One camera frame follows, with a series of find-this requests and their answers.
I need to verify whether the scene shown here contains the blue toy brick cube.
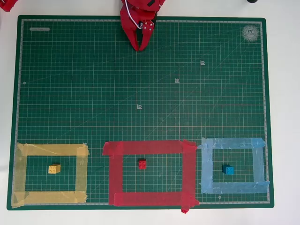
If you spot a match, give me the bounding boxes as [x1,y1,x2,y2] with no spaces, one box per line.
[222,164,235,176]

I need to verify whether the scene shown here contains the yellow tape square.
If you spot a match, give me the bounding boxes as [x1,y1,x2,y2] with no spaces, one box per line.
[11,142,90,209]

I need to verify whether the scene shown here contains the blue tape square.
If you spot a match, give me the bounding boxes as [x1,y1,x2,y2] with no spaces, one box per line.
[197,137,270,195]

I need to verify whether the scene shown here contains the red leader arm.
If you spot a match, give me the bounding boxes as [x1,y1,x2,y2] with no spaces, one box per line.
[0,0,18,13]

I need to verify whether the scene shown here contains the green cutting mat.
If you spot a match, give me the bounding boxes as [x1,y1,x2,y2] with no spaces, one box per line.
[6,15,275,211]

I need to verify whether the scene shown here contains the red tape square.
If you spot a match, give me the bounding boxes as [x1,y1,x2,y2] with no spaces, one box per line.
[102,139,200,214]

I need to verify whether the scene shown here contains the white gripper servo cable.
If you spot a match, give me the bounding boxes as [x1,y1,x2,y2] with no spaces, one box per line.
[124,0,143,30]

